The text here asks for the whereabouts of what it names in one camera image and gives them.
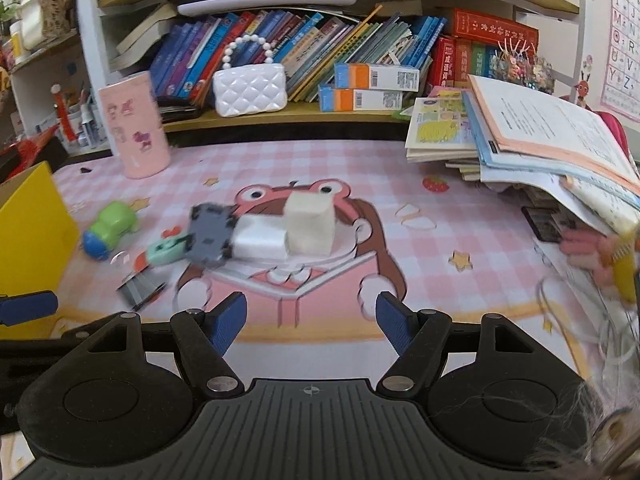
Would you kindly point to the red foil bag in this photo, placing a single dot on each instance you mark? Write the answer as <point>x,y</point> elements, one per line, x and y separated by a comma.
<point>30,142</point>

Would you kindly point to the pink cylinder container with stickers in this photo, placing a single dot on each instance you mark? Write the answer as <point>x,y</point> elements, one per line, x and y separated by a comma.
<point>135,125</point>

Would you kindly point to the thick cream paperback book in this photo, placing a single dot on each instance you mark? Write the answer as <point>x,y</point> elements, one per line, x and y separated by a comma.
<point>150,25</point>
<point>132,59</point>

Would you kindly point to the white foam cube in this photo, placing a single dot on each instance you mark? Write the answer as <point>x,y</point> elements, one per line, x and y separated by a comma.
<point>310,225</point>

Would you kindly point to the pink backpack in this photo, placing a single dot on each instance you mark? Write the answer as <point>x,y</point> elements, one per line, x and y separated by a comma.
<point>617,135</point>

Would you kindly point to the pink alphabet wall poster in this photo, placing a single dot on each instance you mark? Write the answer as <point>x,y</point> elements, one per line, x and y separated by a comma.
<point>622,35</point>

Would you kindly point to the row of colourful children's books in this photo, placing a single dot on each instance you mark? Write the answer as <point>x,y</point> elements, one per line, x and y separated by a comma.
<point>310,45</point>

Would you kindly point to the sparkly hair ornament cluster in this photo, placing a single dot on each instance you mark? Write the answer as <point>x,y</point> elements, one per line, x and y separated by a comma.
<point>520,67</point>

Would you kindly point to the pile of workbooks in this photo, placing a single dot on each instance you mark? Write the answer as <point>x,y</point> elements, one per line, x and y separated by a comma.
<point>540,135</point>

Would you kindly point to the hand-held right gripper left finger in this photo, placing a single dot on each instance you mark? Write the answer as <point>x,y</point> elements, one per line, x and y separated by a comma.
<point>230,322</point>

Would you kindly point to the white pen holder with pens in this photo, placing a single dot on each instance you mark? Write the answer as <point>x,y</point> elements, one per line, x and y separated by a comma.
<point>87,125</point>

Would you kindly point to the white charger block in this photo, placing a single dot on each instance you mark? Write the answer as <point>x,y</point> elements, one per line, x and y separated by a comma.
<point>257,240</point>

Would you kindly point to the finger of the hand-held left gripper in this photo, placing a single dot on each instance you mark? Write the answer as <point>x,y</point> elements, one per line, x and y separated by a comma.
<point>30,307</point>

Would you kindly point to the pink fuzzy toy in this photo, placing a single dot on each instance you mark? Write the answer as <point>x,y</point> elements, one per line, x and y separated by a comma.
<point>585,255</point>

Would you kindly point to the green and blue toy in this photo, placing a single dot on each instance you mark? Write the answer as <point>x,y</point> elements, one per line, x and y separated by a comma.
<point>112,222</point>

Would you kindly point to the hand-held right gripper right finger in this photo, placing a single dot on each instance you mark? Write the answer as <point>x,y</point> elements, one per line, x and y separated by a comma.
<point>395,322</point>

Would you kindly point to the blue-green plastic clip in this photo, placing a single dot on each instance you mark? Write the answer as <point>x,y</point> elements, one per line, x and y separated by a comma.
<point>165,251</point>

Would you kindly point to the black flat case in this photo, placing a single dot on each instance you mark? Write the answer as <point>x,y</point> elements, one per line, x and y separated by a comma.
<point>545,222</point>

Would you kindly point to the beige fluffy fur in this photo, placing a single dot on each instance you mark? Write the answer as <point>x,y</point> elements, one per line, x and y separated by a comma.
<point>600,440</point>

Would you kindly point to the red boxed book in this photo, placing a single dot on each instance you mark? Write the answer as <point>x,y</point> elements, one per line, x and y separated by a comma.
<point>495,27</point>

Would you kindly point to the white shelf unit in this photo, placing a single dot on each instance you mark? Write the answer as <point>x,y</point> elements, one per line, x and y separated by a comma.
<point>30,90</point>

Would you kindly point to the yellow cardboard box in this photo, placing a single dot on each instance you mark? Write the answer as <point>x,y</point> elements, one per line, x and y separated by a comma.
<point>30,240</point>

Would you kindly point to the red firecracker ornament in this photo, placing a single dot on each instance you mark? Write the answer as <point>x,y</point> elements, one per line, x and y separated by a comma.
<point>64,115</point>

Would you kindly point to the small grey card box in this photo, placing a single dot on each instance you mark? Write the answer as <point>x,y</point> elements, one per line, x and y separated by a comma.
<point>140,287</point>

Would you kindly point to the wooden bookshelf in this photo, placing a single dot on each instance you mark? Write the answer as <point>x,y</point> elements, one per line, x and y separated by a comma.
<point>325,119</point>

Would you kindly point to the row of thick dictionaries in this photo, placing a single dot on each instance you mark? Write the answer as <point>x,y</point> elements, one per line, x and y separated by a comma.
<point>460,65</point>

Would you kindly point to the reindeer wall sticker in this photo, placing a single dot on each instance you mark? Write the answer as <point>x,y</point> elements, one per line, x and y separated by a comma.
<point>582,85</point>

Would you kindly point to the white ribbon roll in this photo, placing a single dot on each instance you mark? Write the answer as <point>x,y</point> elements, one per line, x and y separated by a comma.
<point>32,15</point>

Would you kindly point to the grey toy car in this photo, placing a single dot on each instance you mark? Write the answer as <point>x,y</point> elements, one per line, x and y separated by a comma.
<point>210,235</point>

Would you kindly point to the pink checkered printed desk mat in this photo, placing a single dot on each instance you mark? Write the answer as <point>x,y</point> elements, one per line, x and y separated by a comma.
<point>450,200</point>

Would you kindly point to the white bottle yellow label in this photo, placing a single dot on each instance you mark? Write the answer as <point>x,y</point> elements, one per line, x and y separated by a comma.
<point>17,40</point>

